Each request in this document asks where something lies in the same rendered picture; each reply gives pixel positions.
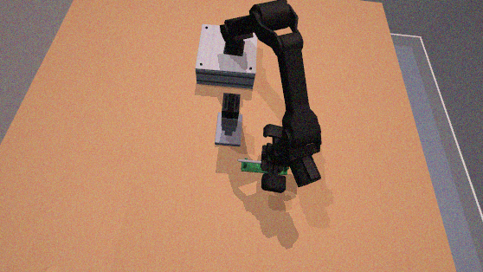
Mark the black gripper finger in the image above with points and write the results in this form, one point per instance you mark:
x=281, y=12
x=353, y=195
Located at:
x=263, y=154
x=264, y=165

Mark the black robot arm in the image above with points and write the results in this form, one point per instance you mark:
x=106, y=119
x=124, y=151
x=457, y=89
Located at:
x=301, y=134

